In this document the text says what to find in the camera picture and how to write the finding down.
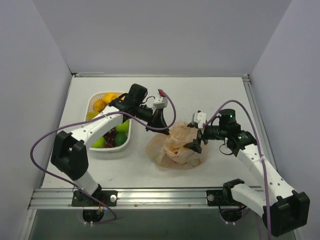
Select translucent orange plastic bag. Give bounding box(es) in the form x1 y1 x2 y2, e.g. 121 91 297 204
145 121 208 170

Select yellow fake bell pepper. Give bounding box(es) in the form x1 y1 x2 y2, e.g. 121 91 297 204
102 92 119 105

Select white perforated plastic basket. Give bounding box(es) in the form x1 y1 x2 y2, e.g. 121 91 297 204
85 92 132 153

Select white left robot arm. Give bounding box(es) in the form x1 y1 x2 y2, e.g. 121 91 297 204
50 83 173 196

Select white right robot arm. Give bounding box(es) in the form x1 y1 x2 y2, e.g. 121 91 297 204
185 108 310 237

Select dark red fake grapes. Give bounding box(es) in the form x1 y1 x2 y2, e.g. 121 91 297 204
103 128 118 149

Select orange fake fruit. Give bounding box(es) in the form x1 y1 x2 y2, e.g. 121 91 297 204
92 99 107 113

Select yellow fake starfruit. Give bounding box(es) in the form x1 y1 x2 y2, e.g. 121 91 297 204
85 111 99 121

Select green fake apple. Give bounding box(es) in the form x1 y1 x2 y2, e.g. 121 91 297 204
91 136 105 149

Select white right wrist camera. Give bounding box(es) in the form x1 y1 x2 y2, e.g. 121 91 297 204
191 110 207 129

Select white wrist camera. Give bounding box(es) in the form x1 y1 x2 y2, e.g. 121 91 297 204
153 96 168 110
191 110 207 129

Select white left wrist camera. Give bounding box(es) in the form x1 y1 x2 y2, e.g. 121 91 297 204
153 96 168 110

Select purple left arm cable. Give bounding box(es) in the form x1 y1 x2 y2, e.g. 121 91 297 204
30 89 177 222

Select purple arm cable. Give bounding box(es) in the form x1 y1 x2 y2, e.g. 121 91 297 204
203 100 272 240
30 89 177 222

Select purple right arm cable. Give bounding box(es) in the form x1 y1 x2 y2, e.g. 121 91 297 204
203 100 272 240

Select aluminium right side rail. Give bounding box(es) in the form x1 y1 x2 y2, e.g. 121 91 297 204
242 74 278 171

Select aluminium rail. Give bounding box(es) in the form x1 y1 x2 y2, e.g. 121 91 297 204
27 187 297 211
242 74 278 171

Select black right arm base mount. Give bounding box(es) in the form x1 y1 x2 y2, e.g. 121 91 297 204
206 188 244 207

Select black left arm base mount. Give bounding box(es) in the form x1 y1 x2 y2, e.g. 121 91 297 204
71 190 118 207

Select aluminium front rail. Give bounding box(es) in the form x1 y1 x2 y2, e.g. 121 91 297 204
27 187 297 211

